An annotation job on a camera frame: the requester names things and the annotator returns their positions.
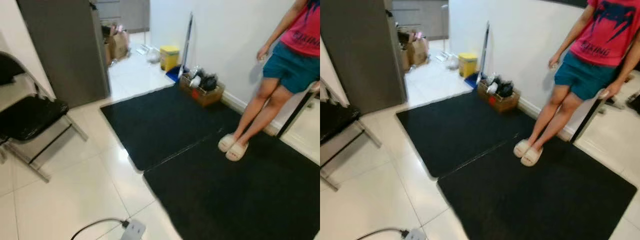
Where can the black folding chair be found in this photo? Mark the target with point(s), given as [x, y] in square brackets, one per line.
[30, 117]
[337, 120]

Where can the person in red shirt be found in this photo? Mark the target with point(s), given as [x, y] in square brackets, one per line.
[585, 77]
[292, 67]

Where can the cream slipper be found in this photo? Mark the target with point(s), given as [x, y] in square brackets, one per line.
[226, 143]
[522, 148]
[236, 152]
[531, 157]

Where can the black floor mat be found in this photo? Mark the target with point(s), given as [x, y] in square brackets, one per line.
[160, 125]
[530, 200]
[455, 132]
[240, 200]

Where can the cardboard box of clutter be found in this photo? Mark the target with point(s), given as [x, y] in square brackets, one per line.
[202, 95]
[500, 102]

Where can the white plastic bag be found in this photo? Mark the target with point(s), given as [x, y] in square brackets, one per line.
[452, 62]
[153, 56]

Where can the grey kitchen cabinets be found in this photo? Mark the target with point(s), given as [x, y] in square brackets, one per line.
[422, 17]
[125, 12]

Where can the thin flat panel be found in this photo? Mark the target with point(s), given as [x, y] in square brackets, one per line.
[187, 45]
[484, 52]

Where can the blue flat object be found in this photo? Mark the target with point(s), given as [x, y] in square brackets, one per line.
[471, 81]
[174, 75]

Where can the yellow bin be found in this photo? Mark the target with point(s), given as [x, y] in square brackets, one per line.
[169, 59]
[468, 66]

